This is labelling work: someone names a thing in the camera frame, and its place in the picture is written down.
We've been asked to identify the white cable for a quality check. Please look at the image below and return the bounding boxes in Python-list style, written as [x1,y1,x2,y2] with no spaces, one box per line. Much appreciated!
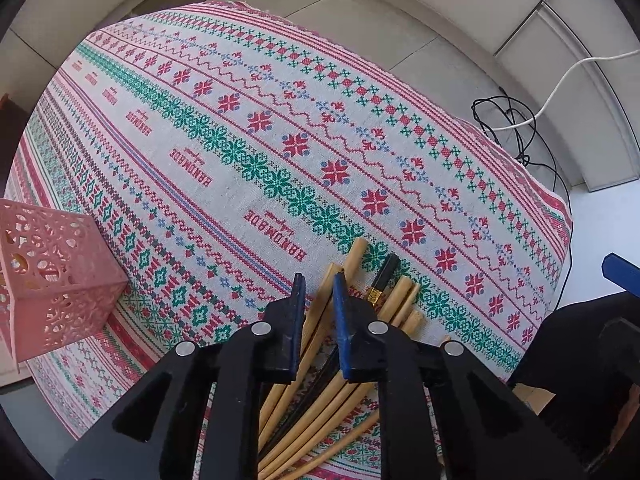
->
[482,49,640,131]

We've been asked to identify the bundle of bamboo chopsticks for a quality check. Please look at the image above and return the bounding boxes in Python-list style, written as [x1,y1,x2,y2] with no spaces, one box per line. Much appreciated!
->
[257,237,451,480]

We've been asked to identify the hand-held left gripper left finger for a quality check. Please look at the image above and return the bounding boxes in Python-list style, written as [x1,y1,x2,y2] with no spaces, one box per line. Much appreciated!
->
[55,274,307,480]

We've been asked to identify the pink perforated utensil holder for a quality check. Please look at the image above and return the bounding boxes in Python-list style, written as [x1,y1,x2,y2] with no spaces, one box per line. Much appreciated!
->
[0,197,130,373]

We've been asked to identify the thin black cable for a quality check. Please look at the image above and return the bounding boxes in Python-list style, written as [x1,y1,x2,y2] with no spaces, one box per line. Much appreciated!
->
[472,87,572,307]

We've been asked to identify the cross-stitch patterned tablecloth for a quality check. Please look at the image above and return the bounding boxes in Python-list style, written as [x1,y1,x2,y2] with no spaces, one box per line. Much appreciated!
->
[5,0,573,480]

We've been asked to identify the cardboard piece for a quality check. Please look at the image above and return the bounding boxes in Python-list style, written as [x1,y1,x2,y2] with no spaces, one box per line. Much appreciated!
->
[515,382,557,412]

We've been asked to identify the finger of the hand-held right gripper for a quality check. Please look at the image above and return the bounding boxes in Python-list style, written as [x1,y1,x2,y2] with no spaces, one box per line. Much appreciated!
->
[601,252,640,293]

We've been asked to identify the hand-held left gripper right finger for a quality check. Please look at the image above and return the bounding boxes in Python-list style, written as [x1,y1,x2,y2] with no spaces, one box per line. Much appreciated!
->
[332,271,586,480]

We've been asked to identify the black chopstick with gold band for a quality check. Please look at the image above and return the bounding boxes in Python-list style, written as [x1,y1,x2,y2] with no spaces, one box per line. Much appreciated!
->
[262,254,399,453]

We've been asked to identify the dark cloth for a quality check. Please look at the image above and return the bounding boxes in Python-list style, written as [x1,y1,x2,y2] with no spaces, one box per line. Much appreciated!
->
[507,287,640,480]

